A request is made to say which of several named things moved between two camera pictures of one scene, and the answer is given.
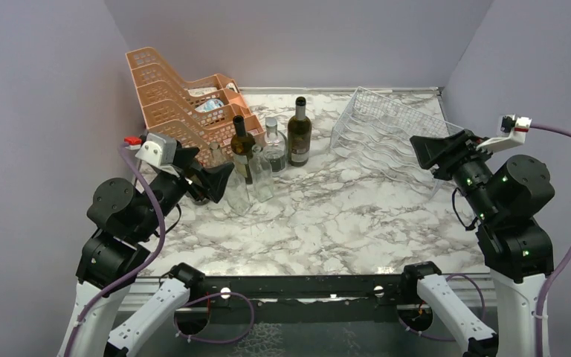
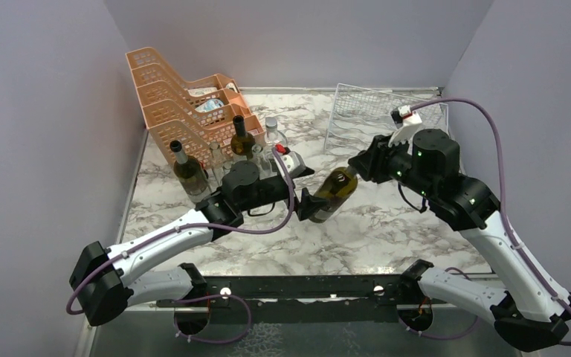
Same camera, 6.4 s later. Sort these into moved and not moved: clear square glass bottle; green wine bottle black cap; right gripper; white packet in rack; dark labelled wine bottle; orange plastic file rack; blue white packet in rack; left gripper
Moved: dark labelled wine bottle; left gripper; right gripper
Not moved: blue white packet in rack; white packet in rack; clear square glass bottle; green wine bottle black cap; orange plastic file rack
